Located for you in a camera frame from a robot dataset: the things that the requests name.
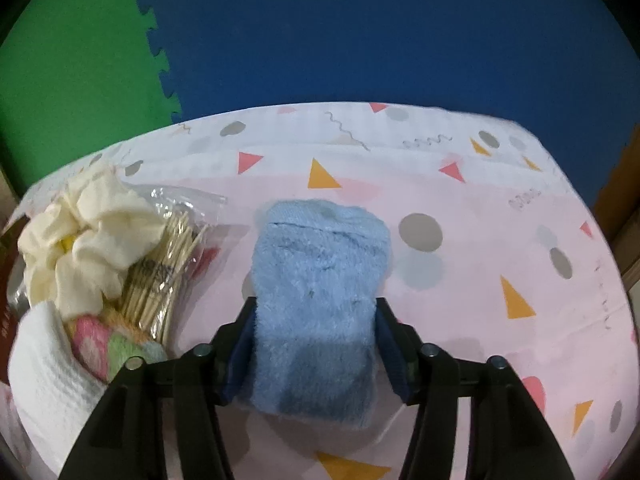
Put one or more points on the beige floral curtain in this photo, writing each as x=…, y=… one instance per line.
x=6, y=195

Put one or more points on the green foam mat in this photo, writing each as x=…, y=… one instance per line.
x=75, y=60

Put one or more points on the blue fluffy towel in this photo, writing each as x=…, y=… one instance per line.
x=315, y=285

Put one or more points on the brown foam mat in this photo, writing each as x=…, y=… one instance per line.
x=622, y=195

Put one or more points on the cream cloth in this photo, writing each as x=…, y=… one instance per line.
x=115, y=220

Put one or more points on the pink patterned tablecloth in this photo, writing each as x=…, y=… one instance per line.
x=475, y=200

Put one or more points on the white towel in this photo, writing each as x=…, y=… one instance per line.
x=45, y=375

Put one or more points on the pastel dotted towel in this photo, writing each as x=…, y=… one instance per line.
x=100, y=345

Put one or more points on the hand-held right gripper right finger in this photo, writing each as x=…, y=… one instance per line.
x=395, y=355

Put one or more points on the blue foam mat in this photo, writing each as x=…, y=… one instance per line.
x=375, y=35

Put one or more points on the dark red tin box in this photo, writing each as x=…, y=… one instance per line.
x=5, y=300

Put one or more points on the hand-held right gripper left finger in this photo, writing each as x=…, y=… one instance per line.
x=240, y=355

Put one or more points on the clear bag of cotton swabs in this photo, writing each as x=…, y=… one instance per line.
x=160, y=270

